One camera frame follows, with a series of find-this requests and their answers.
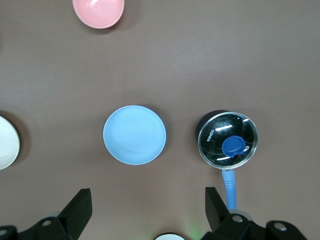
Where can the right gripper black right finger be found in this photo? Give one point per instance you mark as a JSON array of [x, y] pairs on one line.
[[220, 220]]

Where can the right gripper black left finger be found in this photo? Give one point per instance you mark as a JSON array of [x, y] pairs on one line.
[[75, 215]]

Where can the light blue plate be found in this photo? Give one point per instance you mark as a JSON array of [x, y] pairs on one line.
[[135, 135]]

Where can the glass lid blue knob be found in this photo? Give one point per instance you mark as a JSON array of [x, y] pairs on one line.
[[212, 150]]

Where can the brown table cover mat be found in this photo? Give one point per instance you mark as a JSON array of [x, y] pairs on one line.
[[200, 62]]

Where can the small pink bowl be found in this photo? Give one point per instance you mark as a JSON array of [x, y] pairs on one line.
[[98, 12]]

